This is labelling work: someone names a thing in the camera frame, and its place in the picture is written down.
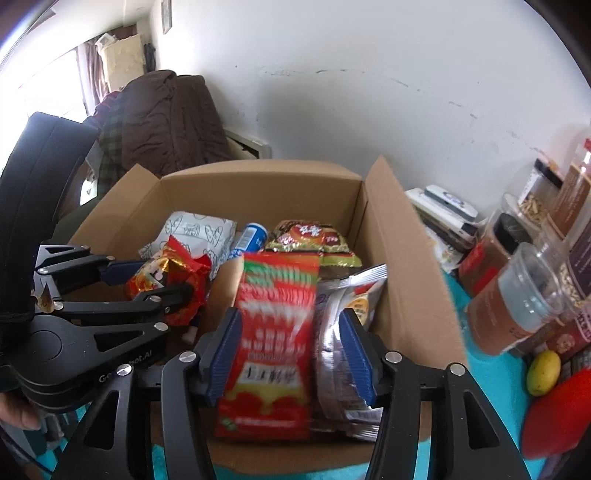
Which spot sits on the white floral cloth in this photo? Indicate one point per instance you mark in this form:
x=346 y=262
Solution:
x=88 y=187

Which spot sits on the dark notebook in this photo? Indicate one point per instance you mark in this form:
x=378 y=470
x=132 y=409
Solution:
x=455 y=240

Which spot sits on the brown quilted jacket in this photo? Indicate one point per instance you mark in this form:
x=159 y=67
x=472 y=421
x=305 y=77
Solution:
x=175 y=124

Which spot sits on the black lid brown jar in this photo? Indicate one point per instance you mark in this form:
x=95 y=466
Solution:
x=485 y=263

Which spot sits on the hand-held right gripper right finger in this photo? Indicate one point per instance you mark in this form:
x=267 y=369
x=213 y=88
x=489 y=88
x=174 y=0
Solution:
x=360 y=364

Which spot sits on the red gold foil snack packet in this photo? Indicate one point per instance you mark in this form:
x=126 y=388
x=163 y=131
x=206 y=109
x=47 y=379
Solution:
x=180 y=272

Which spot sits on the white power bank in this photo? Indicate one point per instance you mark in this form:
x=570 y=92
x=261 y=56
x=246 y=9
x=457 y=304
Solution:
x=450 y=201

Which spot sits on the teal table mat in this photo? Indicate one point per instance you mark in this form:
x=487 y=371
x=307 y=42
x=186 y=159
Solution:
x=494 y=392

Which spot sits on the silver purple snack packet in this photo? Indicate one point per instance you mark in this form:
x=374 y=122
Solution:
x=328 y=360

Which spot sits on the person's left hand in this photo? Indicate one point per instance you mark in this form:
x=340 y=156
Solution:
x=16 y=413

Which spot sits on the brown cardboard box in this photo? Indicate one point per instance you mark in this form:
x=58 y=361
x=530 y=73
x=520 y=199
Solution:
x=277 y=194

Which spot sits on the framed wall picture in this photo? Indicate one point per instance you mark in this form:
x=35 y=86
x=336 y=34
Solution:
x=166 y=16

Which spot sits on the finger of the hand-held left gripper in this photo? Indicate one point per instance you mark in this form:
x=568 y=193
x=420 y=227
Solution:
x=122 y=272
x=157 y=300

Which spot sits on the yellow fruit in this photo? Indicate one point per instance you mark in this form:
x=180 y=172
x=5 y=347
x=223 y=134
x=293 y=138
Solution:
x=544 y=373

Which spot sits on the small white box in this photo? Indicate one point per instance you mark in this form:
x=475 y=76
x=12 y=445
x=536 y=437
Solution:
x=106 y=39

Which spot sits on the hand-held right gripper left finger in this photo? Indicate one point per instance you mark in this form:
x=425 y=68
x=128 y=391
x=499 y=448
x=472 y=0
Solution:
x=221 y=360

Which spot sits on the brown label clear jar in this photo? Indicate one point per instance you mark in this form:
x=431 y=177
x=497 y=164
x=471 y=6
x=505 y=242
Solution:
x=572 y=194

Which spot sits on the red printed tin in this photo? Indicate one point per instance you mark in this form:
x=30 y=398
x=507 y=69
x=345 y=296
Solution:
x=565 y=341

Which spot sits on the large red green snack packet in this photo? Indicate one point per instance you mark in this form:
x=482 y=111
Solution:
x=272 y=346

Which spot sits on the red plastic jug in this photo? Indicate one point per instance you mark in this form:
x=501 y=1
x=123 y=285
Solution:
x=558 y=415

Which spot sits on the clear lid brown jar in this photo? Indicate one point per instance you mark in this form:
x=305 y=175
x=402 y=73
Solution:
x=508 y=309

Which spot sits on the red striped cloth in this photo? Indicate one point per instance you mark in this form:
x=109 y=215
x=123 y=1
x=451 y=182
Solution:
x=108 y=101

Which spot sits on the brown gold snack packet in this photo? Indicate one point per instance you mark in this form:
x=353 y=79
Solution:
x=314 y=240

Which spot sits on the white framed wall panel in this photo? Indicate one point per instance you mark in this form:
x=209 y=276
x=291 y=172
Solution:
x=251 y=145

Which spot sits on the black hanging bag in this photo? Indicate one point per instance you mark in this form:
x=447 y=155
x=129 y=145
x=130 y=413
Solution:
x=148 y=57

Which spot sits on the brown curtain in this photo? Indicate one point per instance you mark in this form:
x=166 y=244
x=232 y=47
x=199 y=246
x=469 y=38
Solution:
x=90 y=74

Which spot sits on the white patterned snack packet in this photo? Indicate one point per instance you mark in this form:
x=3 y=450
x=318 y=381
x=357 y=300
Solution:
x=198 y=230

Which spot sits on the clear jar of nuts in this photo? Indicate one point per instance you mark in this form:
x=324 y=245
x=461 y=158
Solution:
x=531 y=201

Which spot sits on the blue tube snack packet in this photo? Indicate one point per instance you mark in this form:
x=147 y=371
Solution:
x=249 y=240

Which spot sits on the cream fabric panel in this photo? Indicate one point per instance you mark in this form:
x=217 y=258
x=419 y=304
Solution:
x=122 y=60

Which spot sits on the white flat box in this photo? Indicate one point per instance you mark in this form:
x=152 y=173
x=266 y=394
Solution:
x=425 y=205

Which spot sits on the green plaid cloth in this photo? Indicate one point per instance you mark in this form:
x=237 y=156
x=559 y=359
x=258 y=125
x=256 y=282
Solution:
x=111 y=152

